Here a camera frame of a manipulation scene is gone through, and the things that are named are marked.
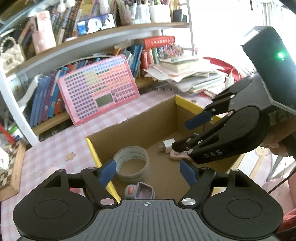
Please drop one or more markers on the white wooden bookshelf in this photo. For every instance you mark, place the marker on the white wooden bookshelf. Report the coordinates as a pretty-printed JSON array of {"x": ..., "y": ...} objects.
[{"x": 65, "y": 53}]

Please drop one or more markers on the stack of papers and books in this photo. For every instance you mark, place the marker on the stack of papers and books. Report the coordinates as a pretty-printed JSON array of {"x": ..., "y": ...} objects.
[{"x": 186, "y": 73}]

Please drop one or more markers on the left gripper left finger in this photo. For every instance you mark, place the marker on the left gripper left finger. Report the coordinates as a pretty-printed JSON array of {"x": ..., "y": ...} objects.
[{"x": 65, "y": 204}]

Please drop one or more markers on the pink flat eraser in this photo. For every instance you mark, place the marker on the pink flat eraser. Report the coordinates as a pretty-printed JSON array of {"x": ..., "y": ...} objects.
[{"x": 179, "y": 156}]

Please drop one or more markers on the wooden chess box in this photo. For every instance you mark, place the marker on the wooden chess box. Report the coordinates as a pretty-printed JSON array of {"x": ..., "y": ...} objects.
[{"x": 11, "y": 178}]

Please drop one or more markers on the pink toy keyboard tablet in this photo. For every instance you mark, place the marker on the pink toy keyboard tablet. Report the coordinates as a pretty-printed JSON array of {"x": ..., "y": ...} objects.
[{"x": 97, "y": 88}]

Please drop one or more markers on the clear tape roll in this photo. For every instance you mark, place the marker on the clear tape roll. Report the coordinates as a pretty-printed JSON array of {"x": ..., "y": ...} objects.
[{"x": 132, "y": 164}]

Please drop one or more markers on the white charger plug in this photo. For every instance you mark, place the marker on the white charger plug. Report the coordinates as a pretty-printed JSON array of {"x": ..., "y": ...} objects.
[{"x": 166, "y": 145}]

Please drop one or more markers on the white pearl handbag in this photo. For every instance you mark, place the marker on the white pearl handbag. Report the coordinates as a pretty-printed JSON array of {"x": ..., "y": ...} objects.
[{"x": 13, "y": 56}]

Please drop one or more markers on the red thick book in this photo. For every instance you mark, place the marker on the red thick book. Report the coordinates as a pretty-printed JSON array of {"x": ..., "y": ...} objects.
[{"x": 155, "y": 42}]

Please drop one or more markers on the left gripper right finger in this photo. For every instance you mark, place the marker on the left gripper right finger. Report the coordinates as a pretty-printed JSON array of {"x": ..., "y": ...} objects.
[{"x": 230, "y": 203}]

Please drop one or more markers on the yellow cardboard box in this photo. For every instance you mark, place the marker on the yellow cardboard box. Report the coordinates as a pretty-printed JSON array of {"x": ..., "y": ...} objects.
[{"x": 148, "y": 129}]

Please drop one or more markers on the row of blue books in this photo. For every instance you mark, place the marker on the row of blue books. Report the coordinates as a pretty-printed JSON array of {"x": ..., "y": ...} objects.
[{"x": 47, "y": 99}]

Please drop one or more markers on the purple small toy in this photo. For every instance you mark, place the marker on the purple small toy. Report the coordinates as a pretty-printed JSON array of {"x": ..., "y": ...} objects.
[{"x": 139, "y": 191}]

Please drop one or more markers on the red cloth bag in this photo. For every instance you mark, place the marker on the red cloth bag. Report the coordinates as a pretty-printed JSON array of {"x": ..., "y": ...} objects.
[{"x": 226, "y": 68}]

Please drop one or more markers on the pink checkered tablecloth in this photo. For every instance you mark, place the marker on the pink checkered tablecloth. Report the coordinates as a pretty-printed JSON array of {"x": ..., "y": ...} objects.
[{"x": 68, "y": 150}]

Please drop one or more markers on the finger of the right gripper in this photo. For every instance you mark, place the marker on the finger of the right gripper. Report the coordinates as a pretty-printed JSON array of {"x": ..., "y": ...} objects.
[
  {"x": 235, "y": 134},
  {"x": 238, "y": 102}
]

